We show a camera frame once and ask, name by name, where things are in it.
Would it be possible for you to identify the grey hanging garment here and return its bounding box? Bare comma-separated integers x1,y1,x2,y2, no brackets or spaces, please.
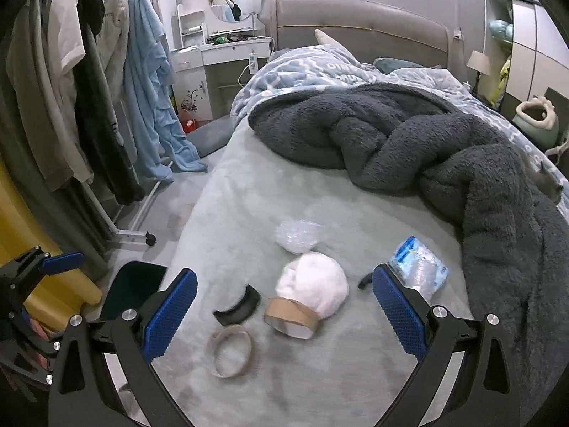
0,0,96,192

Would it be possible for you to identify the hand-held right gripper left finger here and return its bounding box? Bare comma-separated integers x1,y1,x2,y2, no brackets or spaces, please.
47,268,198,427

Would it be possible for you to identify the white cotton ball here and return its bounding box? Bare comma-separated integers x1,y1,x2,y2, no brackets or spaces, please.
276,251,349,318

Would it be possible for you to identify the white t-shirt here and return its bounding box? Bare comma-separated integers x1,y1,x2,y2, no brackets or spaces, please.
44,0,87,74

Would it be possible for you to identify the white fluffy coat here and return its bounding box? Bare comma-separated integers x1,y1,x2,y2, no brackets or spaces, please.
95,0,132,99

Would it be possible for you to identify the dark grey floor cushion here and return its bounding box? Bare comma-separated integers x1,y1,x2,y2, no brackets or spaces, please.
189,118,234,158

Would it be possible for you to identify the wide cardboard tape core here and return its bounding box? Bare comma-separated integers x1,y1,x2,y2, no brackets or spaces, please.
264,296,321,340

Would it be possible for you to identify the grey white wardrobe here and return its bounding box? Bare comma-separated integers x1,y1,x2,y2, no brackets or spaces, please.
482,0,569,116

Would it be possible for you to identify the white clothes rack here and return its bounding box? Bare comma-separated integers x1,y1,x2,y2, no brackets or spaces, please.
84,155,158,245

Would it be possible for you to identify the dark grey fluffy blanket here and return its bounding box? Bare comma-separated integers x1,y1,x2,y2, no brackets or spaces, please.
248,82,569,427

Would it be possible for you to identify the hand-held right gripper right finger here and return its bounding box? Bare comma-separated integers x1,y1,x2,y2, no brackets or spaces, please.
371,263,521,427

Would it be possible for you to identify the white desktop shelf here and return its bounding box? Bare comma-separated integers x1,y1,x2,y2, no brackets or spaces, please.
177,0,209,47

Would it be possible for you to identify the grey padded headboard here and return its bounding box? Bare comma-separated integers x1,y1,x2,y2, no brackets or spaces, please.
267,0,452,69

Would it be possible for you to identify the large black curved plastic piece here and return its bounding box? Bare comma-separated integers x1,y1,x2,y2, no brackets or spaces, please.
212,284,261,326

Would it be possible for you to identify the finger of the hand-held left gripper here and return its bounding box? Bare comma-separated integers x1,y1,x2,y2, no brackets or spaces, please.
9,249,86,279

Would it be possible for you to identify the teal pillow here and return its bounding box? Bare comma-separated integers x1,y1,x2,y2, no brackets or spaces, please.
373,57,441,74

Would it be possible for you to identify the green cream plush pet bed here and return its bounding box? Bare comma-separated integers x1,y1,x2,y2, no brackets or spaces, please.
512,95,560,145

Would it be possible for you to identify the yellow cabinet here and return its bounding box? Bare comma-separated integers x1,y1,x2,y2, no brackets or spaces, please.
0,160,103,316

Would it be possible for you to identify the light blue plush toy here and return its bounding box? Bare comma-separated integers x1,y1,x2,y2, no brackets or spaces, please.
489,19,514,47

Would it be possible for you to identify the white pillow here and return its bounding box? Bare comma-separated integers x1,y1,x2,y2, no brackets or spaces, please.
313,29,356,54

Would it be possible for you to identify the yellow green cloth item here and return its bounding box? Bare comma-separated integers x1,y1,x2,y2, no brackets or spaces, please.
498,56,512,99

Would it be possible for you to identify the white vanity table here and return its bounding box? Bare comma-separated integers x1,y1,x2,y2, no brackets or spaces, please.
170,38,273,122

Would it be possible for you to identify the blue tissue packet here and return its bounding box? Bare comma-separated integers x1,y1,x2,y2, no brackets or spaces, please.
387,236,449,303

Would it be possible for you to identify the thin cardboard tape ring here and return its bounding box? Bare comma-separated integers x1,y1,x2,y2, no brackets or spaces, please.
207,324,254,379

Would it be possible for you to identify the light blue robe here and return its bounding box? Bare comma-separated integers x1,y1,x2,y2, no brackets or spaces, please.
122,0,209,183

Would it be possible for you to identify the bedside lamp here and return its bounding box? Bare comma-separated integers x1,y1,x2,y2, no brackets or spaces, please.
467,50,492,94

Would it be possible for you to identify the clear plastic wrap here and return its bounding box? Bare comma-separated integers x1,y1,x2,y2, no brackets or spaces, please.
275,220,323,255

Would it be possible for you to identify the blue patterned blanket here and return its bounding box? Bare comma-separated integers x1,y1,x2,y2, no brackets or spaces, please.
230,44,569,188

